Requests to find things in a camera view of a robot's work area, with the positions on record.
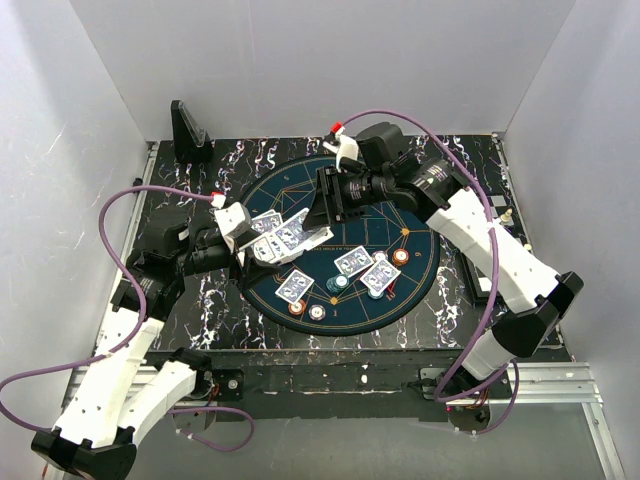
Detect red yellow chip stack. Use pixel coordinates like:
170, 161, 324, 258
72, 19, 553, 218
288, 300, 306, 316

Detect red yellow chips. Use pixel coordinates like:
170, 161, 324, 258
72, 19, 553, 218
392, 248, 410, 266

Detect blue white chip stack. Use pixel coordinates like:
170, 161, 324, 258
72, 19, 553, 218
308, 305, 326, 321

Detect aluminium frame rail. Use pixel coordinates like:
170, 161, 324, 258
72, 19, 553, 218
42, 362, 626, 476

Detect round blue poker mat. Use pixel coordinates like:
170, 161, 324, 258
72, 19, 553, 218
240, 155, 440, 336

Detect red black triangle marker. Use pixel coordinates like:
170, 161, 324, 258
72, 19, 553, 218
387, 280, 397, 299

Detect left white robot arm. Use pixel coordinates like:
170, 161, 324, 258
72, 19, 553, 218
31, 209, 274, 479

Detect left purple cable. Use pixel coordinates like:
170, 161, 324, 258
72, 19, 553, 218
0, 185, 256, 454

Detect dealt blue playing card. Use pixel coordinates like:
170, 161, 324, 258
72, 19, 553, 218
251, 210, 282, 234

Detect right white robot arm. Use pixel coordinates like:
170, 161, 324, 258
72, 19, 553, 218
303, 122, 584, 398

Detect green poker chip stack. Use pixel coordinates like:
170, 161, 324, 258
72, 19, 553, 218
326, 274, 349, 295

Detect black white chessboard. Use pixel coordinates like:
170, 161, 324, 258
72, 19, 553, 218
460, 193, 509, 305

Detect black card shoe stand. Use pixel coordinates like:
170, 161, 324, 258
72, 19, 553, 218
170, 100, 214, 164

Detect blue card being drawn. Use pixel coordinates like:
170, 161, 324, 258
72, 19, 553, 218
269, 208, 333, 253

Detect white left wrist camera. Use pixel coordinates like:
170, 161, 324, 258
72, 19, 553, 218
214, 202, 251, 251

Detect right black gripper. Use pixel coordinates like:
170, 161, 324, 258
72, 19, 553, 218
299, 166, 391, 231

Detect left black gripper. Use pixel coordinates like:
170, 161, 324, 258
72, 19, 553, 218
175, 228, 282, 288

